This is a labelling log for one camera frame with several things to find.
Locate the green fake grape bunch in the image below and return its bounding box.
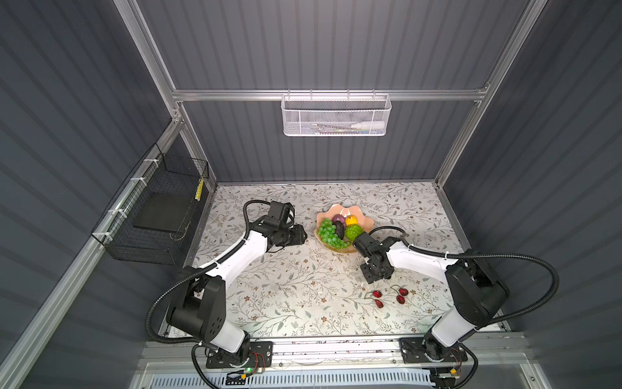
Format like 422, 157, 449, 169
317, 219, 351, 250

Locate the red fake cherry pair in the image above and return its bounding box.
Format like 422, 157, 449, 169
390, 285, 409, 305
364, 290, 384, 309

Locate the green bumpy fake fruit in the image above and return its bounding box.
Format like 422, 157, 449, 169
344, 225, 364, 243

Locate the dark fake avocado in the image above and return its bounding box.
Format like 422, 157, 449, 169
333, 220, 345, 239

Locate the yellow fake lemon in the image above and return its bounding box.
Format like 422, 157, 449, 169
346, 215, 358, 226

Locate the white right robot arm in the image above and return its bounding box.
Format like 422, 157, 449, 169
353, 233, 510, 361

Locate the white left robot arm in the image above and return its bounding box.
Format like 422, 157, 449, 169
166, 199, 307, 354

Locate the pink scalloped fruit bowl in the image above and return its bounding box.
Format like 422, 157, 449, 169
314, 204, 375, 254

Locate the black corrugated right cable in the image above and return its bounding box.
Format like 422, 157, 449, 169
368, 225, 560, 389

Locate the white wire mesh basket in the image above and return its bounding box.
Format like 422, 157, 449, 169
280, 93, 392, 137

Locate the black wire basket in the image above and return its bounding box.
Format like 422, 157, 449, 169
92, 147, 210, 265

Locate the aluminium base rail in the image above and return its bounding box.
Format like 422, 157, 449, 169
136, 332, 534, 373

